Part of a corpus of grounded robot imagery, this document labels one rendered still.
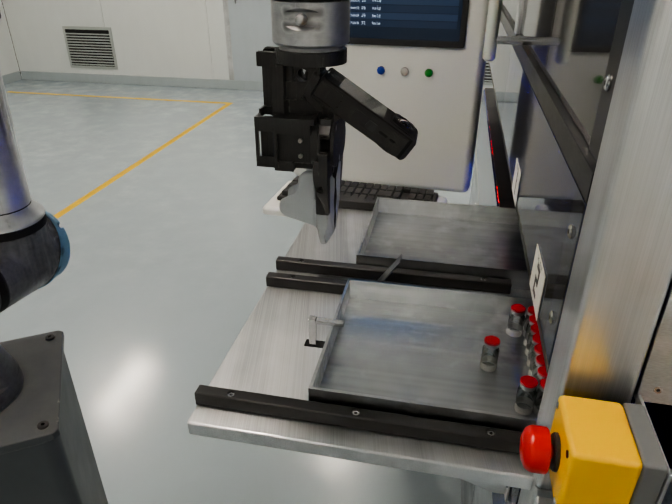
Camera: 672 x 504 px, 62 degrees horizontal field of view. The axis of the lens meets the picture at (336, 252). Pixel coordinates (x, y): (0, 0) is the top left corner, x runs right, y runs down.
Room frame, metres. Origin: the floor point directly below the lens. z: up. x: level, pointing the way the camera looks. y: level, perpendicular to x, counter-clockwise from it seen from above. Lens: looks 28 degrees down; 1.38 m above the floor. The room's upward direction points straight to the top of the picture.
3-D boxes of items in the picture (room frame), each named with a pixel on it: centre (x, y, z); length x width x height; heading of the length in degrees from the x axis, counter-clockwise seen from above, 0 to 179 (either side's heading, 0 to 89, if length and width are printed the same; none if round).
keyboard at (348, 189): (1.35, -0.06, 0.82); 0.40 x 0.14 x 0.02; 74
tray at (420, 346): (0.61, -0.16, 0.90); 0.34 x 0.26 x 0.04; 78
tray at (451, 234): (0.94, -0.23, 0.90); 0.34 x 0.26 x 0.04; 78
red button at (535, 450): (0.35, -0.18, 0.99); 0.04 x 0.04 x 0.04; 78
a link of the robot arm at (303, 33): (0.58, 0.02, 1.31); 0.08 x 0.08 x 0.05
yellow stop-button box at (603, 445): (0.34, -0.22, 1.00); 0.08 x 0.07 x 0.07; 78
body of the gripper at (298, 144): (0.58, 0.03, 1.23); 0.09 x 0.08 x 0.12; 79
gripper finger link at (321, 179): (0.55, 0.01, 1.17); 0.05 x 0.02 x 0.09; 169
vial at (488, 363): (0.59, -0.21, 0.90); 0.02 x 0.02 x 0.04
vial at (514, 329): (0.67, -0.26, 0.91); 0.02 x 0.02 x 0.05
